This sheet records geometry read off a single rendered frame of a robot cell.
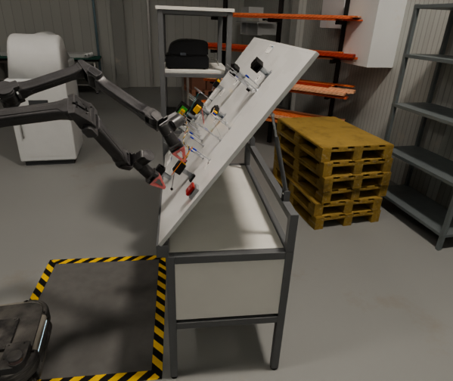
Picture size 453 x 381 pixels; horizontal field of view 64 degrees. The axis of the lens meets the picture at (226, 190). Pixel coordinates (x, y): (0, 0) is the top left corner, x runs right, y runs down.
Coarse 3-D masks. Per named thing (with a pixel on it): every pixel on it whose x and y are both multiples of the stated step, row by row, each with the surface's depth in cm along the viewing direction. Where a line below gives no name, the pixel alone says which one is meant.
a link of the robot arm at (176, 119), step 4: (152, 112) 169; (156, 112) 169; (152, 116) 168; (156, 116) 168; (160, 116) 168; (164, 116) 171; (168, 116) 172; (172, 116) 172; (176, 116) 172; (180, 116) 172; (156, 120) 168; (160, 120) 169; (164, 120) 172; (172, 120) 170; (176, 120) 171; (180, 120) 172; (184, 120) 173; (176, 124) 171; (180, 124) 172; (176, 128) 172
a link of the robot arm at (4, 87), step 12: (84, 60) 177; (60, 72) 172; (72, 72) 174; (84, 72) 182; (0, 84) 160; (12, 84) 162; (24, 84) 165; (36, 84) 167; (48, 84) 170; (60, 84) 174; (0, 96) 159; (12, 96) 162; (24, 96) 167
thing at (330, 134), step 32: (320, 128) 376; (352, 128) 381; (288, 160) 396; (320, 160) 322; (352, 160) 329; (384, 160) 338; (320, 192) 338; (352, 192) 343; (384, 192) 356; (320, 224) 345
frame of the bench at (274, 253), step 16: (176, 256) 165; (192, 256) 165; (208, 256) 166; (224, 256) 168; (240, 256) 169; (256, 256) 170; (272, 256) 171; (288, 256) 172; (288, 272) 176; (288, 288) 181; (176, 320) 183; (192, 320) 184; (208, 320) 184; (224, 320) 184; (240, 320) 186; (256, 320) 187; (272, 320) 188; (176, 336) 185; (176, 352) 190; (272, 352) 200; (176, 368) 195; (272, 368) 204
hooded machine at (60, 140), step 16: (16, 48) 422; (32, 48) 426; (48, 48) 430; (64, 48) 465; (16, 64) 424; (32, 64) 427; (48, 64) 431; (64, 64) 458; (16, 80) 420; (32, 96) 431; (48, 96) 435; (64, 96) 439; (16, 128) 442; (32, 128) 445; (48, 128) 450; (64, 128) 454; (32, 144) 453; (48, 144) 458; (64, 144) 462; (80, 144) 511; (32, 160) 462; (48, 160) 471; (64, 160) 475
